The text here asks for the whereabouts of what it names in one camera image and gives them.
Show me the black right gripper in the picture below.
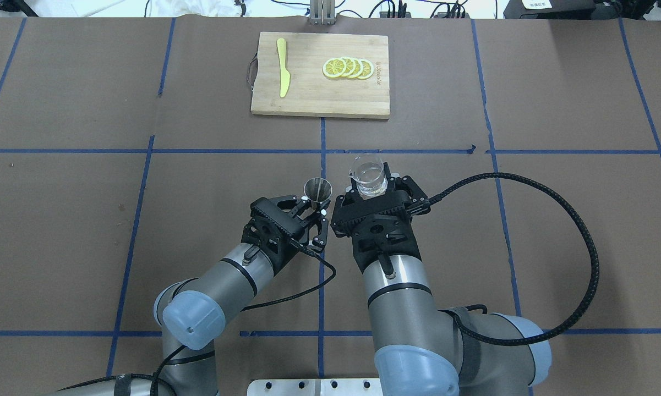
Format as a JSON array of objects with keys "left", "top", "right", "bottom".
[{"left": 336, "top": 173, "right": 431, "bottom": 273}]

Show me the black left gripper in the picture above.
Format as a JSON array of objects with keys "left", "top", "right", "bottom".
[{"left": 241, "top": 195, "right": 329, "bottom": 276}]

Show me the clear glass shaker cup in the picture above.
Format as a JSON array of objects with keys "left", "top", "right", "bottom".
[{"left": 348, "top": 153, "right": 388, "bottom": 197}]

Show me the steel measuring jigger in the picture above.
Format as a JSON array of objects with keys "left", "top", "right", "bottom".
[{"left": 302, "top": 177, "right": 332, "bottom": 212}]

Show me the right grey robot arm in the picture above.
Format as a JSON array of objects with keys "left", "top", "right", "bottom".
[{"left": 332, "top": 170, "right": 553, "bottom": 395}]

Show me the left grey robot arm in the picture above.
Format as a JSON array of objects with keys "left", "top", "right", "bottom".
[{"left": 56, "top": 192, "right": 330, "bottom": 395}]

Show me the bamboo cutting board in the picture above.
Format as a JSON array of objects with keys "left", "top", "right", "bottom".
[{"left": 250, "top": 31, "right": 391, "bottom": 119}]

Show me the lemon slice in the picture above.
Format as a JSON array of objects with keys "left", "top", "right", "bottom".
[
  {"left": 348, "top": 58, "right": 364, "bottom": 79},
  {"left": 322, "top": 57, "right": 347, "bottom": 79},
  {"left": 341, "top": 56, "right": 357, "bottom": 78},
  {"left": 356, "top": 59, "right": 375, "bottom": 80}
]

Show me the yellow plastic knife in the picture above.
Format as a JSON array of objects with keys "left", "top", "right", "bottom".
[{"left": 276, "top": 37, "right": 292, "bottom": 98}]

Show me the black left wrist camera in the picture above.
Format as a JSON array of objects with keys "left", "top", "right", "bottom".
[{"left": 250, "top": 195, "right": 304, "bottom": 240}]

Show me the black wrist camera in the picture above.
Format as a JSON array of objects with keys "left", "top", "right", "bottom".
[
  {"left": 250, "top": 195, "right": 304, "bottom": 240},
  {"left": 330, "top": 191, "right": 408, "bottom": 237}
]

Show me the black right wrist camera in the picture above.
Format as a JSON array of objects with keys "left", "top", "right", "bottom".
[{"left": 330, "top": 191, "right": 408, "bottom": 237}]

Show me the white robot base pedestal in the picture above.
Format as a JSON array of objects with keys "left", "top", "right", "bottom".
[{"left": 247, "top": 377, "right": 384, "bottom": 395}]

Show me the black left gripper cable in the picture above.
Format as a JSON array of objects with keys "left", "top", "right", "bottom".
[{"left": 149, "top": 242, "right": 337, "bottom": 396}]

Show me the black braided right cable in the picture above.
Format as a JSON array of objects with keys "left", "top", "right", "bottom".
[{"left": 418, "top": 172, "right": 600, "bottom": 347}]

